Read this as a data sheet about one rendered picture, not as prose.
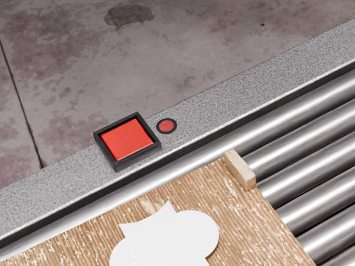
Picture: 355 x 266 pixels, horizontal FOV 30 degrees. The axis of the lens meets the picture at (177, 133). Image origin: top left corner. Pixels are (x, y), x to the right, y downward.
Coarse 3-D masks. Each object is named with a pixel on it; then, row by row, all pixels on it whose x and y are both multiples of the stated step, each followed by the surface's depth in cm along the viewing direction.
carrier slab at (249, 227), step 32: (224, 160) 91; (160, 192) 89; (192, 192) 88; (224, 192) 88; (256, 192) 87; (96, 224) 87; (224, 224) 84; (256, 224) 84; (32, 256) 84; (64, 256) 84; (96, 256) 83; (224, 256) 81; (256, 256) 81; (288, 256) 80
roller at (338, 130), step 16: (336, 112) 97; (352, 112) 97; (304, 128) 96; (320, 128) 95; (336, 128) 96; (352, 128) 97; (272, 144) 94; (288, 144) 94; (304, 144) 94; (320, 144) 95; (256, 160) 93; (272, 160) 93; (288, 160) 94; (256, 176) 92
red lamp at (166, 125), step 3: (165, 120) 100; (168, 120) 100; (162, 123) 100; (165, 123) 100; (168, 123) 100; (171, 123) 100; (159, 126) 100; (162, 126) 99; (165, 126) 99; (168, 126) 99; (171, 126) 99; (162, 129) 99; (165, 129) 99; (168, 129) 99; (171, 129) 99
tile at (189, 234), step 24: (168, 216) 85; (192, 216) 85; (144, 240) 83; (168, 240) 83; (192, 240) 82; (216, 240) 82; (120, 264) 81; (144, 264) 81; (168, 264) 80; (192, 264) 80
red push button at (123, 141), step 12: (132, 120) 99; (108, 132) 98; (120, 132) 98; (132, 132) 97; (144, 132) 97; (108, 144) 96; (120, 144) 96; (132, 144) 96; (144, 144) 96; (120, 156) 95
